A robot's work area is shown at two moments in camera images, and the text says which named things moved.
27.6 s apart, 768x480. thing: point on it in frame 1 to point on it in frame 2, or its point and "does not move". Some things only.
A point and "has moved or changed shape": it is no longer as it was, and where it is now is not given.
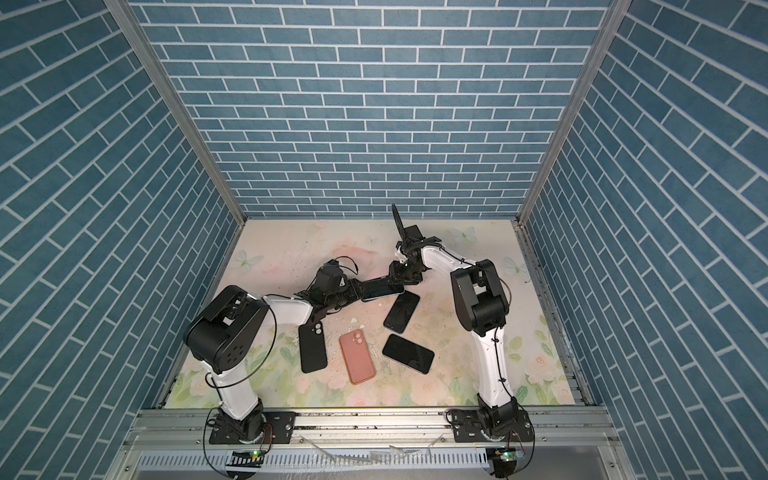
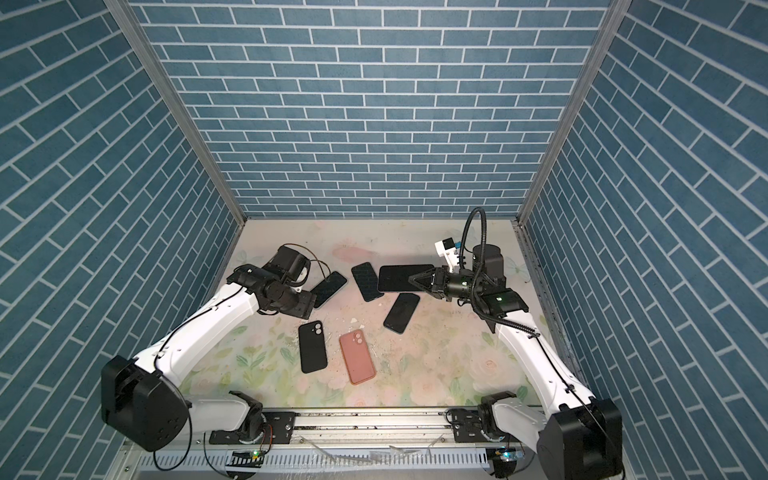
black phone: (408, 353) has moved or changed shape
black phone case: (379, 287) to (367, 281)
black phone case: (312, 346) does not move
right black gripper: (394, 271) to (441, 278)
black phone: (401, 311) does not move
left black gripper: (352, 287) to (306, 307)
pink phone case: (357, 356) does not move
